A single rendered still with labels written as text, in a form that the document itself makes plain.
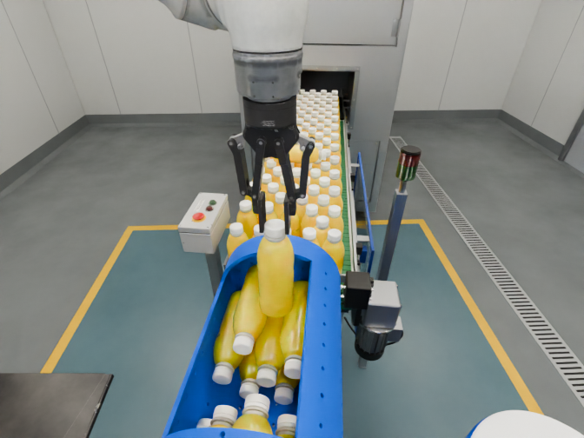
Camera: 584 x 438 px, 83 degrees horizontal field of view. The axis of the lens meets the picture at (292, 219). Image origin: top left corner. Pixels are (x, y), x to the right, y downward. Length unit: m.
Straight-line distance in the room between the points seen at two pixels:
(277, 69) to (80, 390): 0.73
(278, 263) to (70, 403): 0.51
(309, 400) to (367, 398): 1.38
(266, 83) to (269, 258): 0.30
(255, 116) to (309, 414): 0.42
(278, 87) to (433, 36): 4.80
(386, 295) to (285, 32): 0.90
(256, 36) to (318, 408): 0.50
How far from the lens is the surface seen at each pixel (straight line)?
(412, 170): 1.14
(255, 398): 0.58
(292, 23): 0.43
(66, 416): 0.86
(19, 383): 0.94
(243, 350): 0.70
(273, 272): 0.61
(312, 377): 0.56
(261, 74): 0.44
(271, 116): 0.46
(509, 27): 5.64
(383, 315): 1.16
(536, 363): 2.37
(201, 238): 1.04
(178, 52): 4.99
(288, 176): 0.52
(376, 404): 1.91
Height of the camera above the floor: 1.69
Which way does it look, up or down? 36 degrees down
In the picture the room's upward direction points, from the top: straight up
